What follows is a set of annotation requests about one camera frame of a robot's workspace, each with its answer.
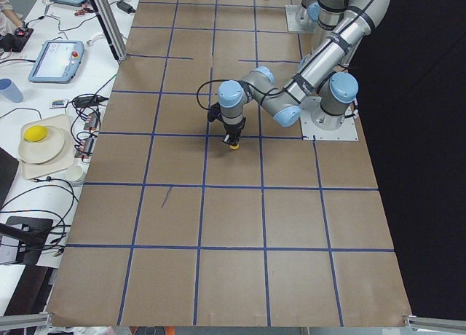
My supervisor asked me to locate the brown paper table cover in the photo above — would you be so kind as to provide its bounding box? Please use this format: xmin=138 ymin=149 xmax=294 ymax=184
xmin=47 ymin=0 xmax=411 ymax=327

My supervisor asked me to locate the blue plastic cup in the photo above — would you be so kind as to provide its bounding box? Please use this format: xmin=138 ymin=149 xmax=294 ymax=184
xmin=0 ymin=78 xmax=23 ymax=103

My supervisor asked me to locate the black power adapter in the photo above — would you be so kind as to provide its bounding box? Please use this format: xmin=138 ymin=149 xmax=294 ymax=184
xmin=116 ymin=0 xmax=135 ymax=14

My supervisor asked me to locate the teach pendant near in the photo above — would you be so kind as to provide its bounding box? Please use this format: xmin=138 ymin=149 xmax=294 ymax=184
xmin=28 ymin=40 xmax=84 ymax=84

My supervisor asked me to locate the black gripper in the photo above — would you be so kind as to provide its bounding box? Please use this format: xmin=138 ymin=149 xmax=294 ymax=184
xmin=222 ymin=117 xmax=246 ymax=143

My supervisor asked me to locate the beige round plate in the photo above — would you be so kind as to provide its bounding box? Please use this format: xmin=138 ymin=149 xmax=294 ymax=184
xmin=18 ymin=126 xmax=65 ymax=164

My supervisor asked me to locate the beige tray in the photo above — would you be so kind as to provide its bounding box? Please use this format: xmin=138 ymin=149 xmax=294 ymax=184
xmin=18 ymin=114 xmax=74 ymax=180

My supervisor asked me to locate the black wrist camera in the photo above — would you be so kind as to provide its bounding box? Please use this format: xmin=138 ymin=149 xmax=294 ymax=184
xmin=207 ymin=103 xmax=223 ymax=123

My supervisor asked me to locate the white paper cup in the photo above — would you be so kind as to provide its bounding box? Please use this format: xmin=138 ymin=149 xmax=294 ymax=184
xmin=64 ymin=165 xmax=86 ymax=186

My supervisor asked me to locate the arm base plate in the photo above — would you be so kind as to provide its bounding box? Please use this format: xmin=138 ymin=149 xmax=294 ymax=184
xmin=285 ymin=4 xmax=315 ymax=34
xmin=300 ymin=96 xmax=359 ymax=141

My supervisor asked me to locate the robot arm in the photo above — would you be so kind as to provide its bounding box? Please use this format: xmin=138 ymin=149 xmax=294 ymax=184
xmin=207 ymin=0 xmax=390 ymax=149

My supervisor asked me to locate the aluminium frame post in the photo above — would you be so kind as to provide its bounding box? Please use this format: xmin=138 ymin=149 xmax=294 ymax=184
xmin=89 ymin=0 xmax=127 ymax=62

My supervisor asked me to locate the yellow lemon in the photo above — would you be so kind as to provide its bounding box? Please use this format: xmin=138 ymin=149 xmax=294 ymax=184
xmin=23 ymin=125 xmax=48 ymax=143

